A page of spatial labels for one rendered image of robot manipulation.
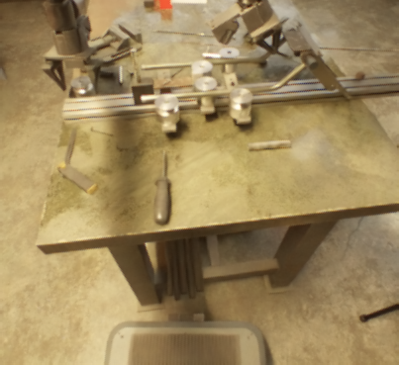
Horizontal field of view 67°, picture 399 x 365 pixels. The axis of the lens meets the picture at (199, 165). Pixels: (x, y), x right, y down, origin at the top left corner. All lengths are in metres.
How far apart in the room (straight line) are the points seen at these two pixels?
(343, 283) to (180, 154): 1.12
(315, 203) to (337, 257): 1.01
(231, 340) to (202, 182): 0.66
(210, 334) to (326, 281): 0.65
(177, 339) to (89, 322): 0.48
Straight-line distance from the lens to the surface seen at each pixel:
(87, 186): 0.64
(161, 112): 0.66
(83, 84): 0.83
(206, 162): 0.65
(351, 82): 0.91
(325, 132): 0.78
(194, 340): 1.14
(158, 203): 0.57
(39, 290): 1.61
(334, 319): 1.52
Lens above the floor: 1.39
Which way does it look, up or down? 51 degrees down
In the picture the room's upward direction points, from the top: straight up
